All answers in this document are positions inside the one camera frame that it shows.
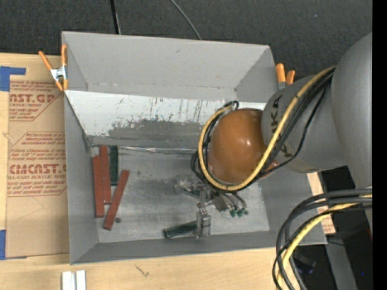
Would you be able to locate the red-brown flat block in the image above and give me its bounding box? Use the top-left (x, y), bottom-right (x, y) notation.
top-left (92, 153), bottom-right (106, 219)
top-left (102, 169), bottom-right (131, 231)
top-left (99, 144), bottom-right (112, 205)

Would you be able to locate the grey metal bin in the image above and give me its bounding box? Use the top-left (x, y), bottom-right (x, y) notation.
top-left (61, 31), bottom-right (328, 266)

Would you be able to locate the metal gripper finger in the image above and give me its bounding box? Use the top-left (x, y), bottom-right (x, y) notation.
top-left (195, 203), bottom-right (212, 239)
top-left (174, 178), bottom-right (201, 195)

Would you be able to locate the brown cardboard board, red print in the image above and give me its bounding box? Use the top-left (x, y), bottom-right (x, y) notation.
top-left (0, 52), bottom-right (71, 260)

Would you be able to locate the dark green flat block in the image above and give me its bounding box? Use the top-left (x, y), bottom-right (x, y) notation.
top-left (109, 145), bottom-right (120, 186)
top-left (163, 221), bottom-right (199, 239)

